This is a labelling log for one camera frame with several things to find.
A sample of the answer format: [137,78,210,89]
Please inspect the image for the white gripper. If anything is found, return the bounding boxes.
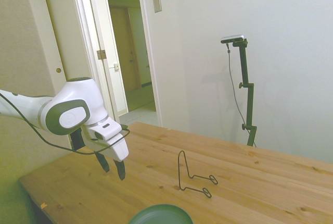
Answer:
[83,132,130,181]

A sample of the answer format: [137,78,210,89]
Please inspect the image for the brown wooden hallway door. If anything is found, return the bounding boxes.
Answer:
[110,6,142,92]

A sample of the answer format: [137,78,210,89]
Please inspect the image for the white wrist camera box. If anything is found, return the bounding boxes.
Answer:
[87,120,123,142]

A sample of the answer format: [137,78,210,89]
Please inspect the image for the black jointed camera stand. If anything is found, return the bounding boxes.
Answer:
[232,39,258,147]

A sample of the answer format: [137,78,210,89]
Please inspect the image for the silver camera on stand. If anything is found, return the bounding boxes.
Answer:
[220,34,246,44]

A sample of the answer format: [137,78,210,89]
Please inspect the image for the green round plate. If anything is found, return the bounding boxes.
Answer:
[128,204,195,224]

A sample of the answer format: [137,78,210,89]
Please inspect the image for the black wire plate stand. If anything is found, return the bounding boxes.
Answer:
[177,150,219,199]

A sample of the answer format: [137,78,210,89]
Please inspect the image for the white door frame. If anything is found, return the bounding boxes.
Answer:
[69,0,163,128]

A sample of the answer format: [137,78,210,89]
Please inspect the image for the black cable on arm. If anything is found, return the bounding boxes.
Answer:
[0,93,130,156]

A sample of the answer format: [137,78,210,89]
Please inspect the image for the white door with knob hole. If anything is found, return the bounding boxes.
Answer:
[40,0,92,90]

